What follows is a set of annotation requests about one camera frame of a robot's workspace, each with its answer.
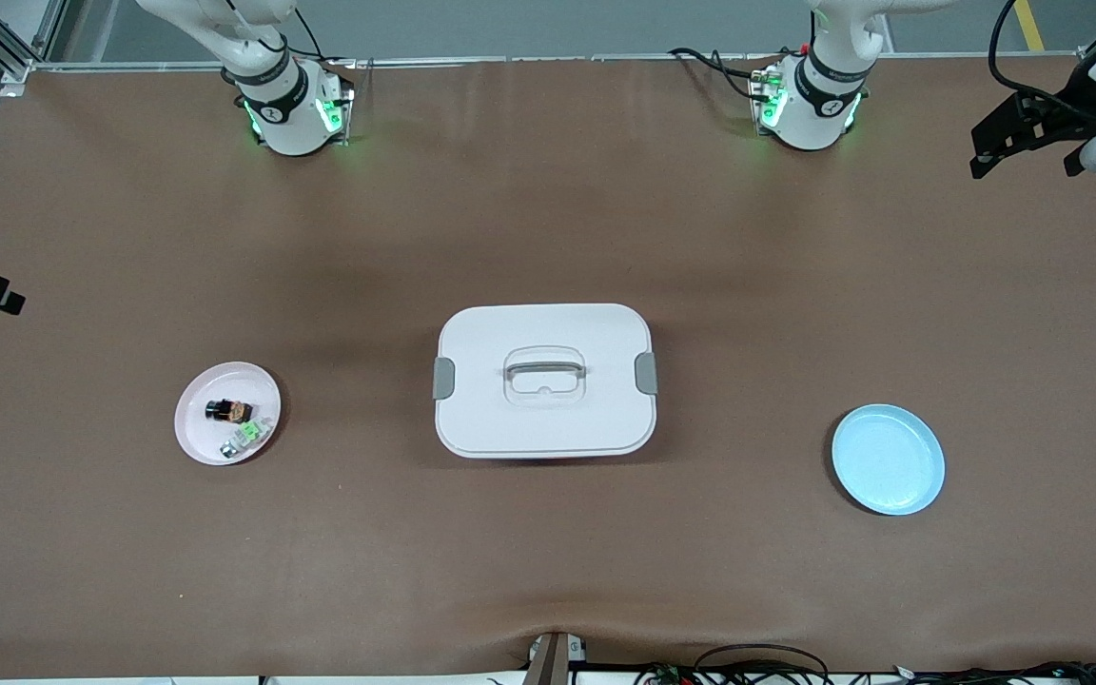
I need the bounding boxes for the metal table clamp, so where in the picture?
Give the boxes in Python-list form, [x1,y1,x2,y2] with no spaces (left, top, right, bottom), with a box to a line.
[522,631,589,685]

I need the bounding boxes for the pink round plate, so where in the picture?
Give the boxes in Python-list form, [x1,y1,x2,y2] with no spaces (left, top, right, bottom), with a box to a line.
[174,362,283,467]

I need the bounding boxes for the green and clear switch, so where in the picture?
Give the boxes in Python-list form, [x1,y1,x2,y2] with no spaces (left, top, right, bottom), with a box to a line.
[220,417,275,460]

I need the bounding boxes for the brown table mat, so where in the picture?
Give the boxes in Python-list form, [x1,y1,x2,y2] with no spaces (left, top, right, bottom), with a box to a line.
[0,57,1096,678]

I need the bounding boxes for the black base cables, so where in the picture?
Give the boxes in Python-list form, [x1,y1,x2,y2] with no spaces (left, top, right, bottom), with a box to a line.
[263,0,359,68]
[670,46,782,101]

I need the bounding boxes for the white lidded storage box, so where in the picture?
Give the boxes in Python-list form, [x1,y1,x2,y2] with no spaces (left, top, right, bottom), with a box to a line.
[432,303,659,460]

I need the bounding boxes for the black right base cables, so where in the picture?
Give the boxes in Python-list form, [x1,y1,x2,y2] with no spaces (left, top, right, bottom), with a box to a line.
[263,0,359,68]

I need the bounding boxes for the grey box lid handle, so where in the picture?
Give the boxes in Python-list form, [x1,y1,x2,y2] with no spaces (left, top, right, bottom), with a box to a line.
[505,359,587,383]

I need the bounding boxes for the aluminium table edge rail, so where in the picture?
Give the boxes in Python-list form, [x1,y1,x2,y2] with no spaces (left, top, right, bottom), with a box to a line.
[0,55,1096,72]

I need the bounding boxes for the light blue round plate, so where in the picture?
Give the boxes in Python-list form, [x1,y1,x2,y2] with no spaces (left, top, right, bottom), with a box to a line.
[831,403,947,518]

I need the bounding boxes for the looped black cable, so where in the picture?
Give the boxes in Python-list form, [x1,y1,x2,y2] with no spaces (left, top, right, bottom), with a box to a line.
[695,644,830,685]

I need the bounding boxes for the black left base cables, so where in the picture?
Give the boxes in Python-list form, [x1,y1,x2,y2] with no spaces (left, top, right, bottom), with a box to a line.
[670,46,782,101]

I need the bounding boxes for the black cable tangle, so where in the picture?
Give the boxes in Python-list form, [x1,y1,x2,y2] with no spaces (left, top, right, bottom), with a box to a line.
[638,659,1096,685]

